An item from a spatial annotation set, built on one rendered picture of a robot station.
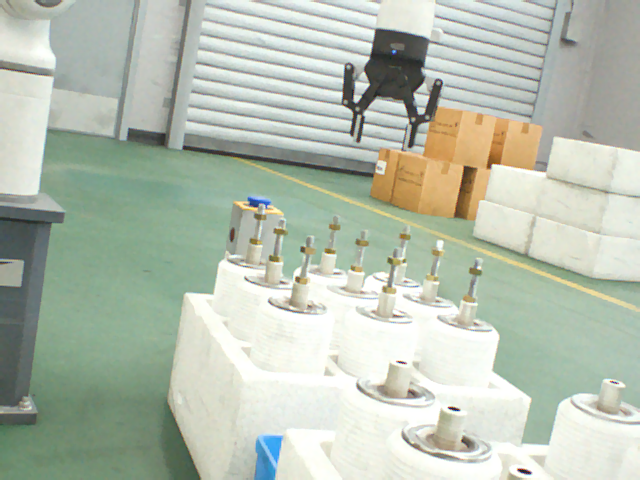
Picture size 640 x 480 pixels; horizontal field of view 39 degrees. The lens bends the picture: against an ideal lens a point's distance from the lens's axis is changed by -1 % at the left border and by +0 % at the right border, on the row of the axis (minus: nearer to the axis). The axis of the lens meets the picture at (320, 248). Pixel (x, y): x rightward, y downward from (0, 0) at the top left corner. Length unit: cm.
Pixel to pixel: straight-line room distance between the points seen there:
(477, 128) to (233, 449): 422
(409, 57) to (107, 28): 522
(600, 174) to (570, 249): 34
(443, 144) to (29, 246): 411
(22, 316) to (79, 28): 512
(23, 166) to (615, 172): 295
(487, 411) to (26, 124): 70
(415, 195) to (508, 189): 87
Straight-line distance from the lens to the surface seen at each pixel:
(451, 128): 518
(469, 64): 757
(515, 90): 786
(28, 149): 127
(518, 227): 425
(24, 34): 130
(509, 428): 123
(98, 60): 637
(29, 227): 126
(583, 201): 398
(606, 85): 827
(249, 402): 108
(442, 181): 510
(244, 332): 122
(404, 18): 123
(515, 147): 539
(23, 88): 125
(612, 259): 397
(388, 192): 537
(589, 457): 95
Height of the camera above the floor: 50
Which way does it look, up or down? 9 degrees down
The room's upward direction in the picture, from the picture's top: 11 degrees clockwise
